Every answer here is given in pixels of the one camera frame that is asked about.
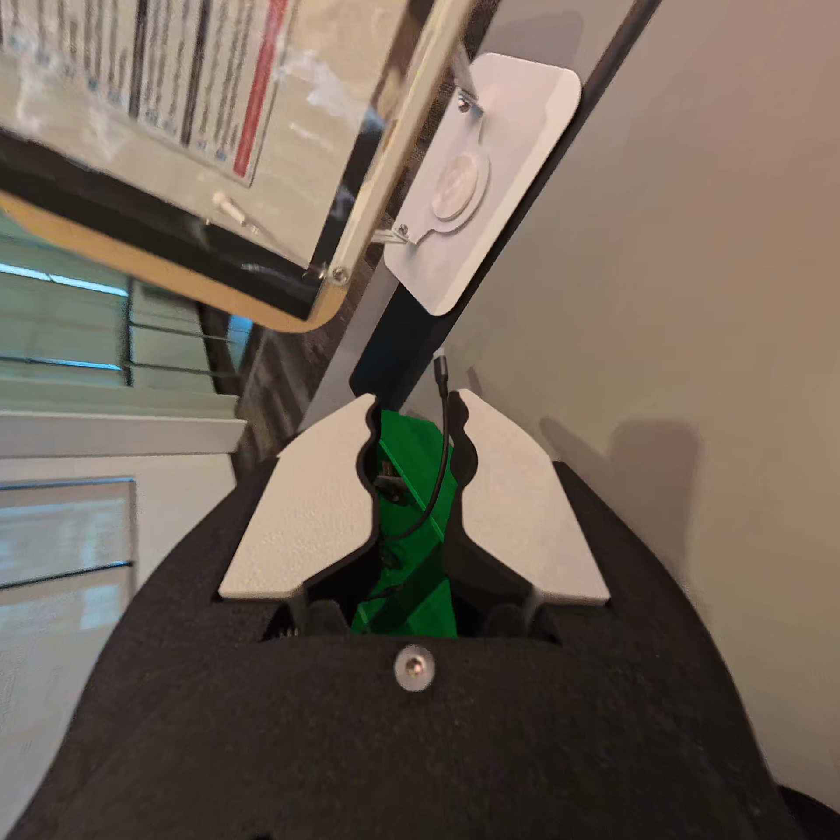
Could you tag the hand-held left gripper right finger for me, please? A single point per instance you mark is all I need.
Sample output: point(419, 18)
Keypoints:
point(524, 511)

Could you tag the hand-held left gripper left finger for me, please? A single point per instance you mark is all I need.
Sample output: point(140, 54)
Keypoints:
point(309, 511)

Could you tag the green plastic bin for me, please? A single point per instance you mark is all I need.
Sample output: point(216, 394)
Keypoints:
point(410, 438)

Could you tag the wooden sign board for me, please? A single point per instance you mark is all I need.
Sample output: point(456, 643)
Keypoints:
point(66, 230)

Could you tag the clear acrylic sign holder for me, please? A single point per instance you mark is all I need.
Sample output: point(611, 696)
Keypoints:
point(397, 144)

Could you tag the printed instruction sheet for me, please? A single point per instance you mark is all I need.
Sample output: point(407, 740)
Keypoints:
point(197, 78)

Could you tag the glass window wall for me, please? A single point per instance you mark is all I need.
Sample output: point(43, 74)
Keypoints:
point(66, 314)

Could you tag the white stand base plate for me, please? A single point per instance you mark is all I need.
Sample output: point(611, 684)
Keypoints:
point(524, 131)

